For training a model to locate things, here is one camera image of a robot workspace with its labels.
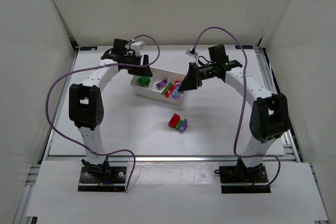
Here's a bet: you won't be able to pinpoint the green top lego brick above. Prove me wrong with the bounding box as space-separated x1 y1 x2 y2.
137 77 151 87

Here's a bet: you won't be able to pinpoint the green square lego brick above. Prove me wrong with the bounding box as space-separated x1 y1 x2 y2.
143 80 151 87

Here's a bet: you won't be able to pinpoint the purple oval flower lego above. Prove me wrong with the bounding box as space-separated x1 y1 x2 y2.
170 85 183 99

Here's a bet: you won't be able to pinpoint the green lego plates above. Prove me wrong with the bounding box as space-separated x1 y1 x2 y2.
162 82 173 96

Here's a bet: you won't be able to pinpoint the red half-round lego brick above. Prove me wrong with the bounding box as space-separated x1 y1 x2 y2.
165 84 176 98

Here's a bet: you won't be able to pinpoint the red double half-round lego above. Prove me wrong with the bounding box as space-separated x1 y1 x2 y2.
168 113 181 129

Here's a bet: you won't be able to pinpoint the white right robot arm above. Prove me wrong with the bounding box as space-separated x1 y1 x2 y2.
178 45 290 183

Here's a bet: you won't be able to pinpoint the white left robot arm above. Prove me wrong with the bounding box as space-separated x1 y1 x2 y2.
69 39 153 181

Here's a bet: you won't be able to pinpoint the white three-compartment tray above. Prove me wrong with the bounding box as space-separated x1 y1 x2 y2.
130 68 186 106

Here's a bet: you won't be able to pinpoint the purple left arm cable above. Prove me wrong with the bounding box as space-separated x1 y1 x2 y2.
46 34 136 193

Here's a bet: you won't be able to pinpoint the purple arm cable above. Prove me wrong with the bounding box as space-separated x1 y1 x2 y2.
46 34 136 193
193 26 281 188

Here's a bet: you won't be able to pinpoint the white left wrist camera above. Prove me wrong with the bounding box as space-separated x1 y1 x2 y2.
130 41 146 55

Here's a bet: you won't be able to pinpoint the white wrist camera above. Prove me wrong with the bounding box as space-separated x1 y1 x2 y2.
186 48 198 58
130 41 146 55

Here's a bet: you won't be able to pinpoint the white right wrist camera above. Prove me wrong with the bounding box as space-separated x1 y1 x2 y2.
186 48 198 58

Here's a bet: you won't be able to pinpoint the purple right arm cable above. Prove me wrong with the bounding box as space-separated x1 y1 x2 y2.
193 26 281 188

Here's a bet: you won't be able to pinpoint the aluminium frame rail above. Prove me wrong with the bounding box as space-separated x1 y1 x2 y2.
104 155 242 162

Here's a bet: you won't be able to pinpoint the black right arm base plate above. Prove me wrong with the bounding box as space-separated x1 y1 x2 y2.
214 165 271 194

